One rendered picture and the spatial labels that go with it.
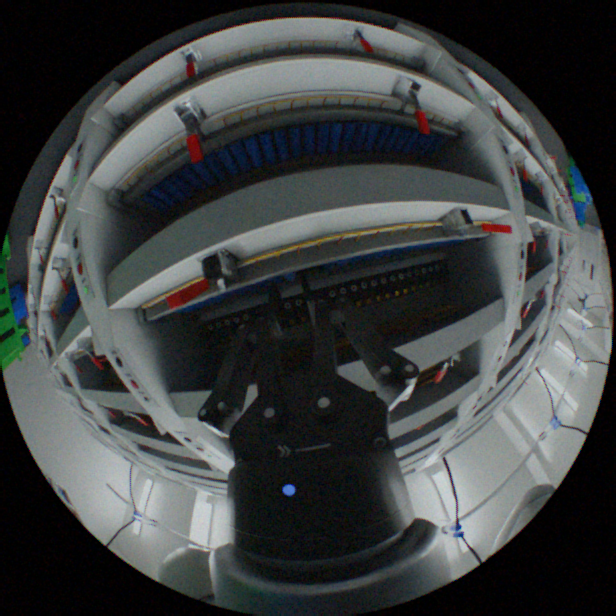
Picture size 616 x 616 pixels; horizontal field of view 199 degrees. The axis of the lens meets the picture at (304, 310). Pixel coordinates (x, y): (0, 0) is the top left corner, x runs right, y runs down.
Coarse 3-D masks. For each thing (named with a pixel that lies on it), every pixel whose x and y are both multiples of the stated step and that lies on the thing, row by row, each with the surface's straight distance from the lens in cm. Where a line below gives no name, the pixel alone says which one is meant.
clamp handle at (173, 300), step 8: (200, 280) 12; (208, 280) 13; (216, 280) 14; (224, 280) 16; (184, 288) 11; (192, 288) 11; (200, 288) 12; (208, 288) 13; (224, 288) 16; (168, 296) 11; (176, 296) 10; (184, 296) 10; (192, 296) 11; (176, 304) 10; (184, 304) 10
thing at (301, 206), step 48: (240, 192) 16; (288, 192) 15; (336, 192) 15; (384, 192) 17; (432, 192) 20; (480, 192) 29; (192, 240) 16; (240, 240) 15; (288, 240) 17; (480, 240) 40; (144, 288) 22; (288, 288) 32; (144, 336) 31
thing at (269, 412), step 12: (264, 312) 16; (264, 324) 16; (264, 336) 14; (264, 348) 13; (276, 348) 15; (264, 360) 12; (276, 360) 13; (264, 372) 11; (276, 372) 11; (264, 384) 10; (276, 384) 10; (264, 396) 10; (276, 396) 9; (264, 408) 9; (276, 408) 9; (264, 420) 9; (276, 420) 8
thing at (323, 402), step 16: (320, 304) 16; (320, 320) 14; (320, 336) 12; (320, 352) 11; (320, 368) 10; (336, 368) 11; (320, 384) 9; (336, 384) 9; (320, 400) 8; (336, 400) 8; (320, 416) 8
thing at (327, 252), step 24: (336, 240) 19; (360, 240) 20; (384, 240) 21; (408, 240) 22; (432, 240) 25; (264, 264) 19; (288, 264) 18; (312, 264) 19; (216, 288) 20; (168, 312) 26
